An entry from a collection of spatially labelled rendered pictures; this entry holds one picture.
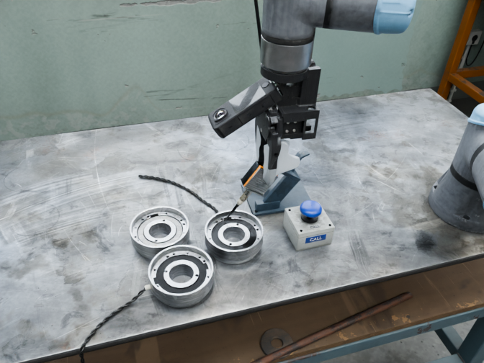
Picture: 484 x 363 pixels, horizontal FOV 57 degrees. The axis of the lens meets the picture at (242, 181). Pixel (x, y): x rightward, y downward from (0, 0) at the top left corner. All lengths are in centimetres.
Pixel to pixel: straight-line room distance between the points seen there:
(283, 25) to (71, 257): 53
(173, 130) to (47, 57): 129
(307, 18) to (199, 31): 174
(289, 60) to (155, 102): 186
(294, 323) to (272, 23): 66
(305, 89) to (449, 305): 68
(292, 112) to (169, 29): 167
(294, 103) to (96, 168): 51
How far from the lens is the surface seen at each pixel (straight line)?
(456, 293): 121
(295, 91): 70
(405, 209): 98
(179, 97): 247
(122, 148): 109
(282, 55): 64
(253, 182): 77
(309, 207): 81
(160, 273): 76
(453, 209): 97
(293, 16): 62
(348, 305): 110
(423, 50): 299
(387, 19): 63
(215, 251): 78
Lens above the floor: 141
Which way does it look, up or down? 39 degrees down
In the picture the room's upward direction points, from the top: 2 degrees clockwise
